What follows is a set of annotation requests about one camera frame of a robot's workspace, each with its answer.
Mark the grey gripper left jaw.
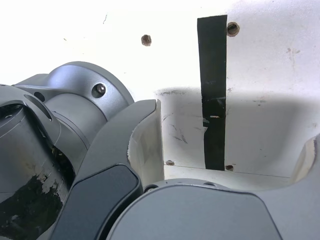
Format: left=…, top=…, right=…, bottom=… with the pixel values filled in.
left=48, top=98, right=166, bottom=240

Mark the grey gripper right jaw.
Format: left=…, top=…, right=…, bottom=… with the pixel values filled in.
left=104, top=133, right=320, bottom=240

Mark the black tape strip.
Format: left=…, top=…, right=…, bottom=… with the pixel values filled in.
left=196, top=14, right=228, bottom=172

